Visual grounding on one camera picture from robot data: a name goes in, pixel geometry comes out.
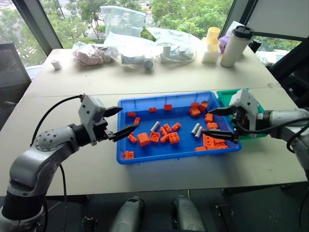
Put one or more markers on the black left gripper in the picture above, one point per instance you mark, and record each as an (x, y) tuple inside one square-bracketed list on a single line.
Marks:
[(101, 131)]

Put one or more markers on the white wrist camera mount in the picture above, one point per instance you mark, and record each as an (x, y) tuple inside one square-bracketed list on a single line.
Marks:
[(246, 101), (89, 111)]

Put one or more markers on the white tumbler with black lid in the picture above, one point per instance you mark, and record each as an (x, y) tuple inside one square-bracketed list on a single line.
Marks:
[(235, 48)]

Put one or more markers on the tall clear plastic bag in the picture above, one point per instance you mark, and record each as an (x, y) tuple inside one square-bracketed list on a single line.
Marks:
[(123, 21)]

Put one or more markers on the plastic bag with grey parts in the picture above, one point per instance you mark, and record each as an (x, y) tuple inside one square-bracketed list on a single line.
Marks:
[(137, 59)]

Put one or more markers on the silver metal cylinder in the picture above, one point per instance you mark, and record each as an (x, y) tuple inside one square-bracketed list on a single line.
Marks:
[(194, 128), (154, 126), (199, 133)]

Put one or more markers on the black table frame bar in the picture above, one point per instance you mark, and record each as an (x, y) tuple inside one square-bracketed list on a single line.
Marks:
[(68, 199), (256, 191)]

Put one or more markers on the clear tape strip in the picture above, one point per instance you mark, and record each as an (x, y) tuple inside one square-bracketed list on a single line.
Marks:
[(274, 85)]

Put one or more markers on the small white cylinder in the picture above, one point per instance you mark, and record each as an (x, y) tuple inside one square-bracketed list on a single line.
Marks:
[(56, 64)]

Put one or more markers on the grey rounded shape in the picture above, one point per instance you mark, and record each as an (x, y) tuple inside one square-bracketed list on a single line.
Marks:
[(187, 213), (129, 215)]

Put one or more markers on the dark office chair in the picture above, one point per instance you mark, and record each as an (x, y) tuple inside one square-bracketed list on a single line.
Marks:
[(289, 75)]

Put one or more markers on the plastic bag with white parts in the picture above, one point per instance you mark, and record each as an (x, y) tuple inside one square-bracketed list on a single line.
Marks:
[(176, 49)]

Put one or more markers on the yellow plastic cup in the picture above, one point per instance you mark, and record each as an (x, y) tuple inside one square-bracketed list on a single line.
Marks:
[(213, 46), (214, 33)]

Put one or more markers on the blue plastic tray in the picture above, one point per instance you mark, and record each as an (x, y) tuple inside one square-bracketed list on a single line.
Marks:
[(169, 154)]

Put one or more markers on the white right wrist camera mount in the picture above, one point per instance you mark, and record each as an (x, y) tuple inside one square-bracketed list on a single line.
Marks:
[(246, 101)]

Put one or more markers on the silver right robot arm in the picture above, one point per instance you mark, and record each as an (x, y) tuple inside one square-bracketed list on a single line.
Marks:
[(285, 116)]

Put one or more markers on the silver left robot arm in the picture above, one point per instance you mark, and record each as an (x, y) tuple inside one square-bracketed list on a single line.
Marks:
[(29, 164)]

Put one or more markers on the purple object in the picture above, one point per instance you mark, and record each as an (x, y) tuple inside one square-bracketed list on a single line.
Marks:
[(224, 44)]

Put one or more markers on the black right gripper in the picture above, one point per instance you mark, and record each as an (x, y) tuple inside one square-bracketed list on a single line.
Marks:
[(239, 118)]

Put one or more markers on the cream plastic bottle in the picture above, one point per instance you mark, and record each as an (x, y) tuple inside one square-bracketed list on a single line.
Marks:
[(210, 57)]

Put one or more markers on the plastic bag with pink contents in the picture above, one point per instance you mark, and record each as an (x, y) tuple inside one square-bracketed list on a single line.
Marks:
[(93, 56)]

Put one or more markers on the green plastic tray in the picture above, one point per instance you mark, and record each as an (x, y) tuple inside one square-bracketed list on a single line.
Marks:
[(223, 96)]

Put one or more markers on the black cup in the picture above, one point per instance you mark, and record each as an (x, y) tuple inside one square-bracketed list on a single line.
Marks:
[(256, 44)]

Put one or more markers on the black metal bracket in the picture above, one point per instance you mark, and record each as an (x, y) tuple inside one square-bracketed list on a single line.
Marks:
[(88, 223), (225, 213)]

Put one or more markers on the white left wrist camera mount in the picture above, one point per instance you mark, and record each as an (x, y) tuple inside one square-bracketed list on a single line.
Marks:
[(89, 111)]

